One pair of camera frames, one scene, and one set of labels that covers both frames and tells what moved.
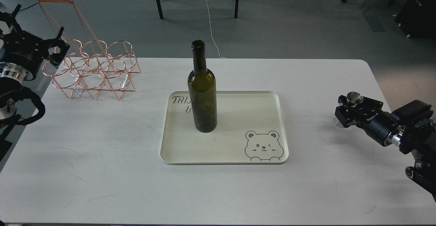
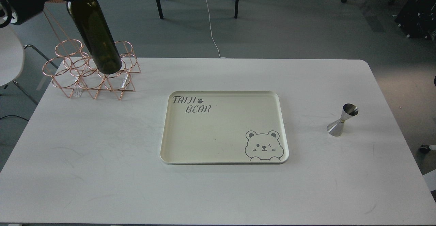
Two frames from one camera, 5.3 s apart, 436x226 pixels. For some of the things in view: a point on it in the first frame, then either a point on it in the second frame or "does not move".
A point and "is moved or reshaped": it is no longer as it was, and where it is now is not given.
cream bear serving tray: x=252 y=128 does not move
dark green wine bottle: x=202 y=84 -> x=87 y=12
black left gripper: x=22 y=53 -> x=20 y=0
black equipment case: x=417 y=17 does not move
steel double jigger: x=353 y=98 is moved or reshaped
